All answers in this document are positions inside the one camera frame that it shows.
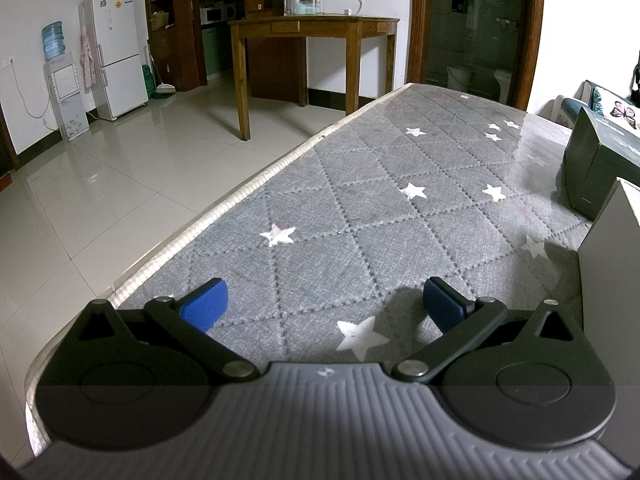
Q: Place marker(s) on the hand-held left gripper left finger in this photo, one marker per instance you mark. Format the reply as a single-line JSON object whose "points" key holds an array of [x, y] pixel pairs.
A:
{"points": [[207, 305]]}

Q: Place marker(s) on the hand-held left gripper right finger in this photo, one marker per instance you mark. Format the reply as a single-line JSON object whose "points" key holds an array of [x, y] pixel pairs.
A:
{"points": [[442, 305]]}

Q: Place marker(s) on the cardboard box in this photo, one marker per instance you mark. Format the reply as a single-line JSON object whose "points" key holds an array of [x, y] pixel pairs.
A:
{"points": [[615, 270]]}

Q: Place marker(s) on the grey printed box lid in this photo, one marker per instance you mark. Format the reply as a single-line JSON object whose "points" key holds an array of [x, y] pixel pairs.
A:
{"points": [[600, 170]]}

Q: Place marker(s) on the grey starred desktop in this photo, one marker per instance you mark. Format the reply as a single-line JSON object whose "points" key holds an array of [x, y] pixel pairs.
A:
{"points": [[375, 200]]}

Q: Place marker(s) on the white floor mop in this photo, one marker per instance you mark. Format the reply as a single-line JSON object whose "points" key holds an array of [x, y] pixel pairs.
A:
{"points": [[164, 90]]}

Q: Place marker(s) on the white trash bin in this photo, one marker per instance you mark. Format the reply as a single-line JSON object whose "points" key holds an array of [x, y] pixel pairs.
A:
{"points": [[460, 79]]}

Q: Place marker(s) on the white toilet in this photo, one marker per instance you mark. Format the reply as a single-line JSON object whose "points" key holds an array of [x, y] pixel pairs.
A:
{"points": [[502, 84]]}

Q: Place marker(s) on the green mesh bag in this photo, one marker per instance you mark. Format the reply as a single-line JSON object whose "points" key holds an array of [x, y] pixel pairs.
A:
{"points": [[148, 81]]}

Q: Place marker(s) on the water dispenser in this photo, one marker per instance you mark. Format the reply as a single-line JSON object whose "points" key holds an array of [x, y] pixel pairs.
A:
{"points": [[67, 95]]}

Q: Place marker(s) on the butterfly pattern cushion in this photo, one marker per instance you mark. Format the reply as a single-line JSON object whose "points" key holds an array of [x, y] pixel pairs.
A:
{"points": [[625, 112]]}

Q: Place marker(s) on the white refrigerator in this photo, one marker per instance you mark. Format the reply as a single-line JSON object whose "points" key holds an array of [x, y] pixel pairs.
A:
{"points": [[117, 50]]}

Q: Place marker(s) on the dark wooden cabinet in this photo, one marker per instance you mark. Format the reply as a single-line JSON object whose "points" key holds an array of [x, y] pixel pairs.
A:
{"points": [[182, 35]]}

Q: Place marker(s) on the pink hanging cloth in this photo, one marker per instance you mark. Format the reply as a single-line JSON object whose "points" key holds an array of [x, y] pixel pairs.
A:
{"points": [[87, 60]]}

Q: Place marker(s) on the white microwave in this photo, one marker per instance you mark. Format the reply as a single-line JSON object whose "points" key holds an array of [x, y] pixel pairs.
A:
{"points": [[217, 14]]}

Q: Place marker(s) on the dark jacket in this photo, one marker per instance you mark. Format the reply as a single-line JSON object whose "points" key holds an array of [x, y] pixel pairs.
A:
{"points": [[637, 80]]}

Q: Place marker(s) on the wooden table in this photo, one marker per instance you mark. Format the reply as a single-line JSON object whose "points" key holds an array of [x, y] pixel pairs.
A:
{"points": [[320, 25]]}

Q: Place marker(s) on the small glass jar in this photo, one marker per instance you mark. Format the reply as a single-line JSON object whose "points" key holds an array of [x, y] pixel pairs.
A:
{"points": [[290, 5]]}

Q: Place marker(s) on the clear bottle with dark lid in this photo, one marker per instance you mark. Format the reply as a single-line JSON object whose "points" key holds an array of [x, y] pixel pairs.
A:
{"points": [[320, 1]]}

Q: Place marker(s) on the wooden door frame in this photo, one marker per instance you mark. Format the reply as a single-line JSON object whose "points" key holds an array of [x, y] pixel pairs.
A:
{"points": [[532, 35]]}

